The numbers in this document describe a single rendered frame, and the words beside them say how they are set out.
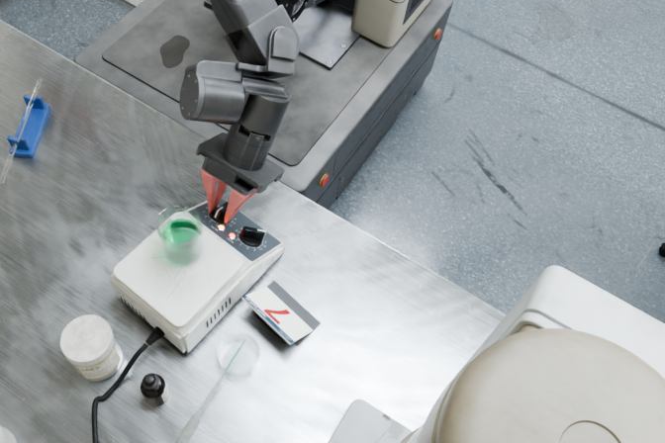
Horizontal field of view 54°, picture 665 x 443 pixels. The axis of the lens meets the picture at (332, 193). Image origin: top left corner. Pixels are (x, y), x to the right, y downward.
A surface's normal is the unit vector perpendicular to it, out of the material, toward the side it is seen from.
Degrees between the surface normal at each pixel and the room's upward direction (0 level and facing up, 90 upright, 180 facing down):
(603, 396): 3
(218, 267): 0
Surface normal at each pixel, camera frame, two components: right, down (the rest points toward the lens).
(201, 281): 0.10, -0.53
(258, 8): 0.54, 0.07
